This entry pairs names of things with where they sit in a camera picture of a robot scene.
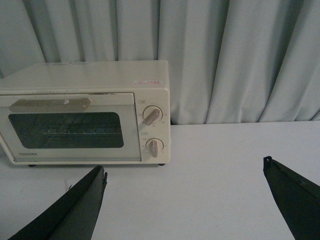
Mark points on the lower beige oven knob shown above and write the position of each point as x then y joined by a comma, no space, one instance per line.
154,146

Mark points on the cream toaster oven body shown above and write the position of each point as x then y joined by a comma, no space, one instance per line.
148,80

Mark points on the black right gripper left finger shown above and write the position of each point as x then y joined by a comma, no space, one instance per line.
74,215

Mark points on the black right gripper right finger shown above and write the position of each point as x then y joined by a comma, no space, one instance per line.
297,198

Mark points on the pale blue curtain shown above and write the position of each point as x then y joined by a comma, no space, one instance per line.
230,61

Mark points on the beige oven knob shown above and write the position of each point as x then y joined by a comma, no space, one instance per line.
152,114
154,146

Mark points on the upper beige oven knob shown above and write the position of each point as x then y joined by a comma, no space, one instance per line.
152,114

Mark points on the oven glass door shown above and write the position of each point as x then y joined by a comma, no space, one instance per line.
106,131

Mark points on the beige oven door handle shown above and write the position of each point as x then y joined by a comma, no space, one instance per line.
50,105

